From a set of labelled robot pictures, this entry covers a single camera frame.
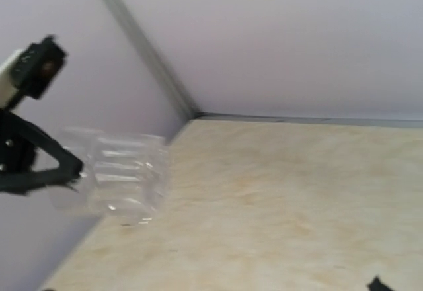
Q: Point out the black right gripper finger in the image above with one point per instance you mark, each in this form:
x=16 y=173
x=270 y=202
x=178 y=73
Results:
x=377 y=285

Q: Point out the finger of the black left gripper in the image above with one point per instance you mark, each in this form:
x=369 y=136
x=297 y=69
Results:
x=20 y=141

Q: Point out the small clear glass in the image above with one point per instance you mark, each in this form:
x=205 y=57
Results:
x=126 y=176

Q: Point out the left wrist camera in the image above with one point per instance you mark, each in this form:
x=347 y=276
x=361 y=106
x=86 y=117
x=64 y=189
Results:
x=35 y=70

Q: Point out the left aluminium post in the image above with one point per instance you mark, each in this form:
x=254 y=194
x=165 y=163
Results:
x=161 y=71

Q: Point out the back aluminium rail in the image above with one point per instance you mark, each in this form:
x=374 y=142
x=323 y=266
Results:
x=303 y=120

